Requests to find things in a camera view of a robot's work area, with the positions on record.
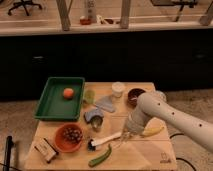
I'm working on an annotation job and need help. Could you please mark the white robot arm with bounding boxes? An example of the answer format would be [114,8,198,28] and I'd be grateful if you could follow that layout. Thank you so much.
[122,91,213,153]

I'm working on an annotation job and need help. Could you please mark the yellow banana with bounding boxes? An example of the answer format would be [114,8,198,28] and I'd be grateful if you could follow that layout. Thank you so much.
[141,126,164,137]

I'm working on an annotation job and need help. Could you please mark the green cucumber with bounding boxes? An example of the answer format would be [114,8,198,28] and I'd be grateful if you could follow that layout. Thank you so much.
[88,145,112,167]

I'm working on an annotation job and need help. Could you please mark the dark red bowl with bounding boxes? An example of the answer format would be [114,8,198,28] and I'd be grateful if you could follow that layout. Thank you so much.
[127,88,145,107]

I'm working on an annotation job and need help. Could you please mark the white plastic cup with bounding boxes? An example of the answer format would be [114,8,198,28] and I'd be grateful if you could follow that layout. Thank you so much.
[112,82,125,98]

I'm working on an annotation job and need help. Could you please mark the green translucent cup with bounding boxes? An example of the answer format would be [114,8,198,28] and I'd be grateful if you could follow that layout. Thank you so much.
[83,89,95,104]

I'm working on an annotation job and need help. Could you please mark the orange bowl with grapes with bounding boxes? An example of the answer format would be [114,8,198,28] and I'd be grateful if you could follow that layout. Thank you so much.
[54,123,83,153]

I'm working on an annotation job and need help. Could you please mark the orange ball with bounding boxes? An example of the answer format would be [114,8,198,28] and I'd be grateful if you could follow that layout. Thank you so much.
[63,88,74,99]

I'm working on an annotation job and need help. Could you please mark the green plastic tray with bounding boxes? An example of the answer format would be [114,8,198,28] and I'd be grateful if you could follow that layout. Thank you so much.
[34,77,85,121]

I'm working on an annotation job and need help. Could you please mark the small wooden box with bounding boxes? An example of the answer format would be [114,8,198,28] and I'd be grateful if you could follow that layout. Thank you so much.
[34,138,59,163]

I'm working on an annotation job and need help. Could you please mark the red bowl on shelf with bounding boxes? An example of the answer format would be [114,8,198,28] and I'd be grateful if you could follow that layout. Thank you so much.
[79,16,91,25]

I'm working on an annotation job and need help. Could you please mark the white bottle on shelf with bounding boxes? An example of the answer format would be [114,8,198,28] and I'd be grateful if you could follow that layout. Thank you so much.
[86,0,97,23]

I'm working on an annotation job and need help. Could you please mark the black office chair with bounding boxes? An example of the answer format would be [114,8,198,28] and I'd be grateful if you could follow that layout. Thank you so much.
[7,0,43,16]

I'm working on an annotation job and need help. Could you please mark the blue handled metal cup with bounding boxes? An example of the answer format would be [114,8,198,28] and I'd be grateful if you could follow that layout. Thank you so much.
[84,108,104,132]

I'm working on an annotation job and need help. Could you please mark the white handled dish brush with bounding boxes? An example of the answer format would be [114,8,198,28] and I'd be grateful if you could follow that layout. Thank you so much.
[87,132,121,151]

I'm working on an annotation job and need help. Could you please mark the black floor cable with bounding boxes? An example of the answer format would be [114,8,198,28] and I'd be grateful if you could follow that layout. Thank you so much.
[169,132,213,171]

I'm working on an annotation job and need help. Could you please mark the black stand post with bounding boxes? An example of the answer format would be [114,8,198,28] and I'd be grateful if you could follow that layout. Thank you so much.
[3,136,14,171]

